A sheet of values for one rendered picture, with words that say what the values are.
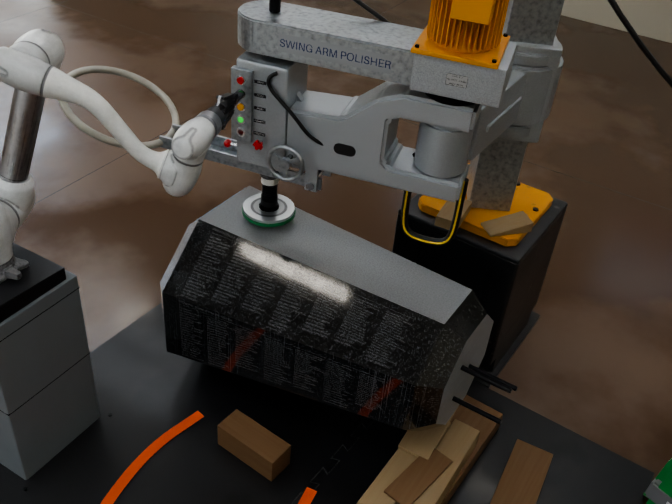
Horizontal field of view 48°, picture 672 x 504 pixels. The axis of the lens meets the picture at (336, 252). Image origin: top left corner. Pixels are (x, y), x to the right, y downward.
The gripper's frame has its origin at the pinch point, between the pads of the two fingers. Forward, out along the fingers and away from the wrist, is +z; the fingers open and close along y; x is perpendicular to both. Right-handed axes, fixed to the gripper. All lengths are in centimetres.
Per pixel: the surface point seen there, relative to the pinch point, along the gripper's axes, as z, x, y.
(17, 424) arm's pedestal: -80, -52, 110
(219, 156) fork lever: 10.7, -12.0, 32.3
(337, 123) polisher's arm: 6.7, 36.0, 4.7
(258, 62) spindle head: 6.6, 5.6, -11.8
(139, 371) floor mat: -14, -42, 141
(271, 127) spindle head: 5.8, 11.4, 11.7
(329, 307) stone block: -18, 46, 68
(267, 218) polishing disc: 9, 10, 54
